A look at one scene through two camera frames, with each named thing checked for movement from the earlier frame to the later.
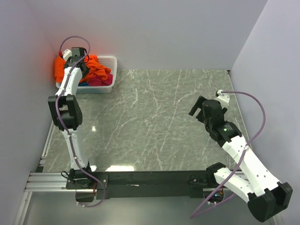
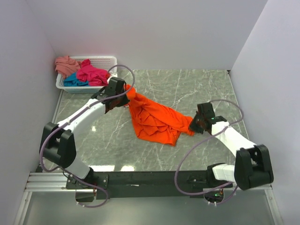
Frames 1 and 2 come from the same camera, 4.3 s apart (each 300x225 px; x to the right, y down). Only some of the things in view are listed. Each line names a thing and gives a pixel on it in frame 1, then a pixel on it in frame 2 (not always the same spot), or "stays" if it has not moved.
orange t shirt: (96, 71) → (156, 123)
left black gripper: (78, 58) → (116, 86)
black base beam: (142, 184) stays
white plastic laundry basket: (109, 62) stays
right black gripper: (198, 104) → (193, 126)
